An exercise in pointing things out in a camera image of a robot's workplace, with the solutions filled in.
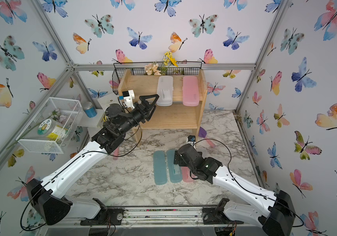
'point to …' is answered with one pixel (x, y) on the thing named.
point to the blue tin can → (90, 109)
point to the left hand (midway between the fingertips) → (158, 99)
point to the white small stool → (105, 101)
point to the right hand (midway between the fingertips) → (183, 152)
